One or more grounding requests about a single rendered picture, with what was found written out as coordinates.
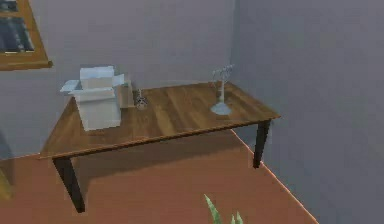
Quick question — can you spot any green houseplant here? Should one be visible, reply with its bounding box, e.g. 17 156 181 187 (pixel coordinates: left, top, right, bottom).
203 194 245 224

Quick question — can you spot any brown wooden table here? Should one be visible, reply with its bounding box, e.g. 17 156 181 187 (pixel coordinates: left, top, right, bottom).
38 80 282 214

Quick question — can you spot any small grey round object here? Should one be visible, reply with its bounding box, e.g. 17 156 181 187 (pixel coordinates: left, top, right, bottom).
135 88 149 111

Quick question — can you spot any brown flat box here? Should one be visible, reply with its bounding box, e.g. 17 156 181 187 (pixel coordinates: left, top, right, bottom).
115 80 136 110

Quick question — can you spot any white open cardboard box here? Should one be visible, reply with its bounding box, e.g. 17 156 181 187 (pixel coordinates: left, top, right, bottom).
59 65 126 132

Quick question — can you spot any wooden framed window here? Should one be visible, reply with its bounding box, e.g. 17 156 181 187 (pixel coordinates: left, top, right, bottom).
0 0 54 72

